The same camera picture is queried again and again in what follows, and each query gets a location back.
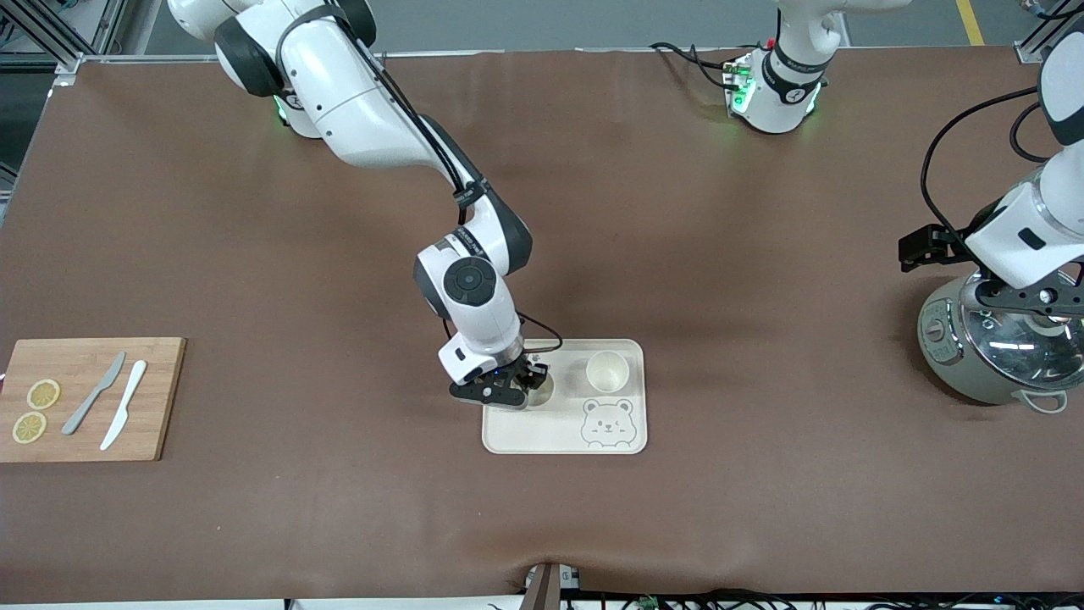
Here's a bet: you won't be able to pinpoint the cream bear print tray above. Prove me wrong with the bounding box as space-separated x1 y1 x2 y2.
482 339 648 455

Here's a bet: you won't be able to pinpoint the grey pot with glass lid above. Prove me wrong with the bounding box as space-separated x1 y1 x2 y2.
917 271 1084 415

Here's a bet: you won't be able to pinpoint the black base power cables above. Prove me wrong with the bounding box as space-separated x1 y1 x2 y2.
650 41 750 91

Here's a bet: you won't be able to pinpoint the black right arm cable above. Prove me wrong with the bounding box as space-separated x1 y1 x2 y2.
335 13 565 357

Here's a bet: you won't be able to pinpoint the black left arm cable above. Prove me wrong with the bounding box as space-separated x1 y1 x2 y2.
921 85 1084 255

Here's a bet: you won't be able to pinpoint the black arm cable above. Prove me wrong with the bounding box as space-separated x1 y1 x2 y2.
921 85 1084 255
335 13 565 357

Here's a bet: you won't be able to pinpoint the white plastic knife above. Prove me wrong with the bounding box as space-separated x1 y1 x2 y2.
100 360 148 452

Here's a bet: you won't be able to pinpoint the wooden cutting board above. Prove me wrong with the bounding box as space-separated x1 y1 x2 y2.
0 337 187 463

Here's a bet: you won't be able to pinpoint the aluminium frame profile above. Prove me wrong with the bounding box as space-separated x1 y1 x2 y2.
1015 0 1084 65
0 0 128 75

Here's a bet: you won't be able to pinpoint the glass pot lid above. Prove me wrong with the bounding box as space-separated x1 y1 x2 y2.
961 271 1084 389

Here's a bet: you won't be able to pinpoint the grey plastic knife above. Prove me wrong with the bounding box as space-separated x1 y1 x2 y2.
62 352 127 436

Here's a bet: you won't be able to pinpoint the metal table edge bracket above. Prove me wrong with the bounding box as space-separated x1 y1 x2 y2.
523 562 582 610

